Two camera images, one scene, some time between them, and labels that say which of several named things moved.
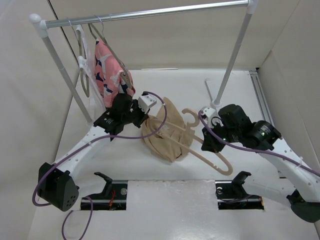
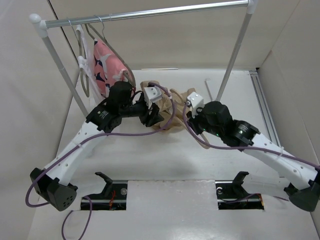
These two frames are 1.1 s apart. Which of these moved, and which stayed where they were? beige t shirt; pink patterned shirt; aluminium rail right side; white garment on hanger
Moved: beige t shirt
Stayed: white garment on hanger; pink patterned shirt; aluminium rail right side
